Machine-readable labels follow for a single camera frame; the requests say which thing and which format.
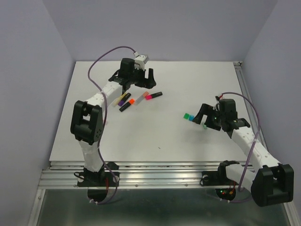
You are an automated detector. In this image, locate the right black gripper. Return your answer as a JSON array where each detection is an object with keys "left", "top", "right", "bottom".
[{"left": 191, "top": 103, "right": 225, "bottom": 130}]

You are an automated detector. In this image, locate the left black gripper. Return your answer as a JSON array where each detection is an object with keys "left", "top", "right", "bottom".
[{"left": 129, "top": 65, "right": 156, "bottom": 89}]

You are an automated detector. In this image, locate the black highlighter pink cap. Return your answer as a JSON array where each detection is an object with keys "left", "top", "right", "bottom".
[{"left": 145, "top": 92, "right": 163, "bottom": 100}]

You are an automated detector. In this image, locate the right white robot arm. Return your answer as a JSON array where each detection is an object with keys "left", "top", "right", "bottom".
[{"left": 193, "top": 98, "right": 294, "bottom": 207}]

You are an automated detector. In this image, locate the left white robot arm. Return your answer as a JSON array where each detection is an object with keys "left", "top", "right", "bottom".
[{"left": 71, "top": 55, "right": 156, "bottom": 186}]

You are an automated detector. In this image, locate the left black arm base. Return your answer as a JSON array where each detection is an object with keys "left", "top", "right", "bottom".
[{"left": 73, "top": 162, "right": 120, "bottom": 205}]

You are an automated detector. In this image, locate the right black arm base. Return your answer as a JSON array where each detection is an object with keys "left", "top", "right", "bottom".
[{"left": 200, "top": 161, "right": 241, "bottom": 203}]

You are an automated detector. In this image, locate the black highlighter purple cap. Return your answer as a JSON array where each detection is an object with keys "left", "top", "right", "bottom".
[{"left": 118, "top": 93, "right": 131, "bottom": 106}]

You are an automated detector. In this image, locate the yellow translucent highlighter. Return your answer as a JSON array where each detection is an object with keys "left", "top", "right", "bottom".
[{"left": 111, "top": 93, "right": 126, "bottom": 107}]

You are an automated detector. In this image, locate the aluminium right rail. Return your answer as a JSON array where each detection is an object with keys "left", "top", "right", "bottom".
[{"left": 233, "top": 61, "right": 267, "bottom": 148}]

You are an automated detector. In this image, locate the aluminium rail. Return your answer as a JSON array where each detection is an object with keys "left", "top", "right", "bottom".
[
  {"left": 233, "top": 61, "right": 267, "bottom": 148},
  {"left": 38, "top": 161, "right": 220, "bottom": 189}
]

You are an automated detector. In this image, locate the aluminium front rail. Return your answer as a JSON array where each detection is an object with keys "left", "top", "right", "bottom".
[{"left": 38, "top": 161, "right": 220, "bottom": 189}]

